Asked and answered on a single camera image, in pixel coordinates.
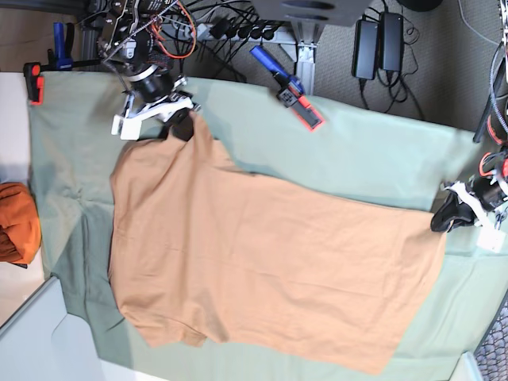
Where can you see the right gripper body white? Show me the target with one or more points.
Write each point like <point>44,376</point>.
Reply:
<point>157,96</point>

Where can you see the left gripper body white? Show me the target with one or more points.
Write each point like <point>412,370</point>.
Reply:
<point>468,197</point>

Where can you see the tan orange T-shirt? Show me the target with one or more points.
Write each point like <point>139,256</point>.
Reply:
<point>204,251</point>

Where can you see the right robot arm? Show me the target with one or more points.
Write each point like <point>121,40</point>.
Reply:
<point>139,43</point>

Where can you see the blue clamp on left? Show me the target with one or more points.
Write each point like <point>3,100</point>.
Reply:
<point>59,59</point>

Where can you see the blue clamp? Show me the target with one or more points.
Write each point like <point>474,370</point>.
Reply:
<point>291,92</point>
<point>59,59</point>

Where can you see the light green table cloth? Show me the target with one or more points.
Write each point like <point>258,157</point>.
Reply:
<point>366,156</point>

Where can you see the power strip with plugs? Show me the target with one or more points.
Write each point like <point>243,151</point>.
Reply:
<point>279,34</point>

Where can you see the blue clamp at centre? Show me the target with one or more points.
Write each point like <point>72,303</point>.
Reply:
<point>291,92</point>

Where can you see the dark orange folded garment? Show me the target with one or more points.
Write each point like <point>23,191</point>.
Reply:
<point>20,225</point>

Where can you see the black power brick pair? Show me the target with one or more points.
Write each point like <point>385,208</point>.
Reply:
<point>378,45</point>

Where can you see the grey plastic bin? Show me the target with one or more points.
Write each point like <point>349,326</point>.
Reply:
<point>42,341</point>

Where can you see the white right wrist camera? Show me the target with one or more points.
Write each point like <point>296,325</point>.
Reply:
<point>126,128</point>

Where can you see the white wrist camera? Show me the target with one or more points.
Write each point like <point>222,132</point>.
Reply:
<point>491,239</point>
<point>126,128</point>

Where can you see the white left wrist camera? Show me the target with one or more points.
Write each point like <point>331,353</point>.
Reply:
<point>491,239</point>

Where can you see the aluminium frame post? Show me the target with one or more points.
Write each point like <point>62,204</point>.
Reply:
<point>302,50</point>

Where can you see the grey camera mount plate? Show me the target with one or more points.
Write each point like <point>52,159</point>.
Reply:
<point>327,12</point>

